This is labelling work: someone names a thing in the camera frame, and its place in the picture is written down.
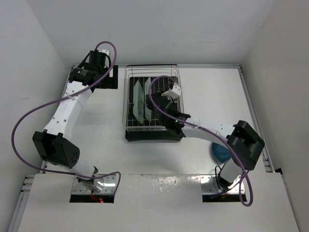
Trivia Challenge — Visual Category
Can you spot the black drip tray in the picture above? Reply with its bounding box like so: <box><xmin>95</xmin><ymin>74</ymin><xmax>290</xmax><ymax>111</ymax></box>
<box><xmin>123</xmin><ymin>76</ymin><xmax>181</xmax><ymax>142</ymax></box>

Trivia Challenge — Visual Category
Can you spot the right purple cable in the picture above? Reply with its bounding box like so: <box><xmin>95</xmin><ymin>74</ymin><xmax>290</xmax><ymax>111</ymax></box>
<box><xmin>148</xmin><ymin>75</ymin><xmax>253</xmax><ymax>207</ymax></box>

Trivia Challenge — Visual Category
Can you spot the metal base plate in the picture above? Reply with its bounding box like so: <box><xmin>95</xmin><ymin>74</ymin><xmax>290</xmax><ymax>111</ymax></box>
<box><xmin>71</xmin><ymin>175</ymin><xmax>116</xmax><ymax>195</ymax></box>
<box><xmin>199</xmin><ymin>174</ymin><xmax>245</xmax><ymax>195</ymax></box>

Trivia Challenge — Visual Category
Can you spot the aluminium table rail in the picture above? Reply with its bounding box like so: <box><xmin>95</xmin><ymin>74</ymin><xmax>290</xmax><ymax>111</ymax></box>
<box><xmin>7</xmin><ymin>64</ymin><xmax>75</xmax><ymax>232</ymax></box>
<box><xmin>118</xmin><ymin>63</ymin><xmax>241</xmax><ymax>69</ymax></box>
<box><xmin>238</xmin><ymin>66</ymin><xmax>275</xmax><ymax>173</ymax></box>

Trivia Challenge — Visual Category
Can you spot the dark blue shell plate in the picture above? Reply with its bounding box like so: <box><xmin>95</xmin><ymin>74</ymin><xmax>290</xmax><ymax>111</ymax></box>
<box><xmin>211</xmin><ymin>143</ymin><xmax>231</xmax><ymax>163</ymax></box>

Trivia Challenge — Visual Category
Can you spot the back aluminium table rail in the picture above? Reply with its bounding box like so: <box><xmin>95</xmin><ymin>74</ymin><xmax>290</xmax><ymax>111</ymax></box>
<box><xmin>118</xmin><ymin>63</ymin><xmax>241</xmax><ymax>69</ymax></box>

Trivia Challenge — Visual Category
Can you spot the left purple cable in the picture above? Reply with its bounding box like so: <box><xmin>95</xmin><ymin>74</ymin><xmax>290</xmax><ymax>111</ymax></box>
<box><xmin>11</xmin><ymin>42</ymin><xmax>121</xmax><ymax>194</ymax></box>

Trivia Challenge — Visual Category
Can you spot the light green divided plate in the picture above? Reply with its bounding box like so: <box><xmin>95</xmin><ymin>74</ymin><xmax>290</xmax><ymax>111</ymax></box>
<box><xmin>144</xmin><ymin>77</ymin><xmax>152</xmax><ymax>122</ymax></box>
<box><xmin>133</xmin><ymin>81</ymin><xmax>144</xmax><ymax>124</ymax></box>

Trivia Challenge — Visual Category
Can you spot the wire dish rack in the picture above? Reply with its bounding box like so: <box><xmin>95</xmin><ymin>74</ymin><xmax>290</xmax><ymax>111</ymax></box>
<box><xmin>123</xmin><ymin>64</ymin><xmax>186</xmax><ymax>134</ymax></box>

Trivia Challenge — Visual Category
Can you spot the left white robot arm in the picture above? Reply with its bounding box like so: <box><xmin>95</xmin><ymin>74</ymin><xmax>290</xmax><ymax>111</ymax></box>
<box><xmin>32</xmin><ymin>49</ymin><xmax>111</xmax><ymax>191</ymax></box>

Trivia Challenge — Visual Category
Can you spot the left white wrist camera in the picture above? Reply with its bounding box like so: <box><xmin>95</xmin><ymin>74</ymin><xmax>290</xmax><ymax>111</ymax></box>
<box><xmin>98</xmin><ymin>49</ymin><xmax>110</xmax><ymax>57</ymax></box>

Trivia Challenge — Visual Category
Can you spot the right aluminium table rail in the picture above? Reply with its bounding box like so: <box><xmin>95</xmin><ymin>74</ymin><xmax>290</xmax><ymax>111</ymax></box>
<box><xmin>238</xmin><ymin>66</ymin><xmax>275</xmax><ymax>173</ymax></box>

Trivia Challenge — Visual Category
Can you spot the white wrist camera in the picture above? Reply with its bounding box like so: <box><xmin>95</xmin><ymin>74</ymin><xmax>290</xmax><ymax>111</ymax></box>
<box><xmin>98</xmin><ymin>49</ymin><xmax>110</xmax><ymax>57</ymax></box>
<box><xmin>161</xmin><ymin>83</ymin><xmax>182</xmax><ymax>100</ymax></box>

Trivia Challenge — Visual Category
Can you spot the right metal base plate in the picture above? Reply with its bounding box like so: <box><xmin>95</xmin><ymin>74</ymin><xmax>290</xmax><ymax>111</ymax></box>
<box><xmin>199</xmin><ymin>174</ymin><xmax>245</xmax><ymax>195</ymax></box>

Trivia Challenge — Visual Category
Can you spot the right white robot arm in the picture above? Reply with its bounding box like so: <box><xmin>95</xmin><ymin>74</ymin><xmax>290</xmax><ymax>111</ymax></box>
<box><xmin>146</xmin><ymin>94</ymin><xmax>265</xmax><ymax>191</ymax></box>

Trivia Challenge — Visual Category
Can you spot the left aluminium table rail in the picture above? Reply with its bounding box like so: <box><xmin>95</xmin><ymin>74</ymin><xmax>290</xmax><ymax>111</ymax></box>
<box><xmin>7</xmin><ymin>64</ymin><xmax>75</xmax><ymax>232</ymax></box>

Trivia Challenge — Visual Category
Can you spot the purple cable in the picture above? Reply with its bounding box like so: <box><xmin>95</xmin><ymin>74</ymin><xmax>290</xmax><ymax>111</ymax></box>
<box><xmin>148</xmin><ymin>75</ymin><xmax>253</xmax><ymax>207</ymax></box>
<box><xmin>11</xmin><ymin>42</ymin><xmax>121</xmax><ymax>194</ymax></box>

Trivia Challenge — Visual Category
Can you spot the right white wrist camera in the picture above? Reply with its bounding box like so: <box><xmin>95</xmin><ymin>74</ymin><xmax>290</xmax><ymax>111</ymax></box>
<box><xmin>161</xmin><ymin>83</ymin><xmax>182</xmax><ymax>100</ymax></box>

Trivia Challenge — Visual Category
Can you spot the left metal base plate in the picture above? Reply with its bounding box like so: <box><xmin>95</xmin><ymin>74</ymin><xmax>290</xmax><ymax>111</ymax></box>
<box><xmin>71</xmin><ymin>175</ymin><xmax>116</xmax><ymax>195</ymax></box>

